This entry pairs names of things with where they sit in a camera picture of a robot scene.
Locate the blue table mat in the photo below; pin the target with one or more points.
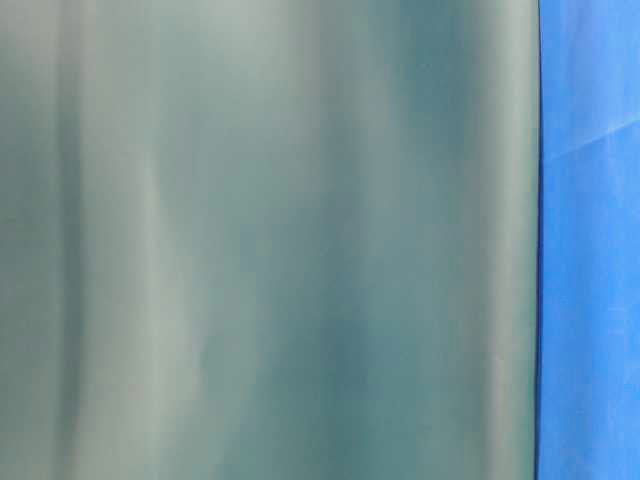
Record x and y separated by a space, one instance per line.
589 340

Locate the green backdrop board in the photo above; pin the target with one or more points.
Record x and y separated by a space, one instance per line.
268 239

